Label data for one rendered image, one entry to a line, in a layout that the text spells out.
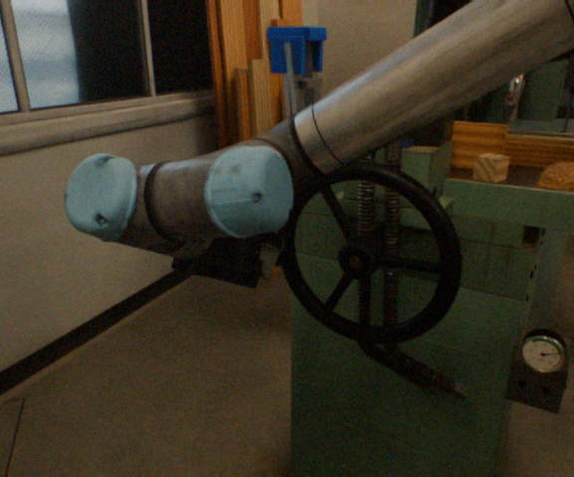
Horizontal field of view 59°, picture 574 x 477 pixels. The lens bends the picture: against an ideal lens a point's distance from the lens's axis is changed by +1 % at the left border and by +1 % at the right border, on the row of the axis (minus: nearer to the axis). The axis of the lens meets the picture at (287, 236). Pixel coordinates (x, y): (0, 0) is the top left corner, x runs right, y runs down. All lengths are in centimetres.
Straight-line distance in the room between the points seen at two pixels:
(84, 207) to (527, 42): 39
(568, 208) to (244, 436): 114
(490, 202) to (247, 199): 55
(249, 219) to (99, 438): 138
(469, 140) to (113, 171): 66
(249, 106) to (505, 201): 164
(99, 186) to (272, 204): 15
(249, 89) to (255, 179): 194
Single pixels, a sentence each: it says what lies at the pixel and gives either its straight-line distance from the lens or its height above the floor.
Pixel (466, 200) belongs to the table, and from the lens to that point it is 88.
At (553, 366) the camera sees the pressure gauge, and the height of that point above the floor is 64.
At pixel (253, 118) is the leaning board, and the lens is 234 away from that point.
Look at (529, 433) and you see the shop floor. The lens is 181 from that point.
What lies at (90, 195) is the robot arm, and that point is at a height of 99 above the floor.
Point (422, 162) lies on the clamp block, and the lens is 78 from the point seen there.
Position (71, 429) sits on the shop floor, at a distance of 179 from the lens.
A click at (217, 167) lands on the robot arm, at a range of 42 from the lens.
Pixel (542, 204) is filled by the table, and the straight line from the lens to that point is 87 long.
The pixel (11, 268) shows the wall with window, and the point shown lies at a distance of 186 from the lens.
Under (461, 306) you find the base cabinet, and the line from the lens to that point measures 95.
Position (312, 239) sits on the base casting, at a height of 74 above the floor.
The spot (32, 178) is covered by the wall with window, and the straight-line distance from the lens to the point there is 186.
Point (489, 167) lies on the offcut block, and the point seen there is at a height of 92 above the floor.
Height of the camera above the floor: 111
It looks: 21 degrees down
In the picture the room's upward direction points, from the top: straight up
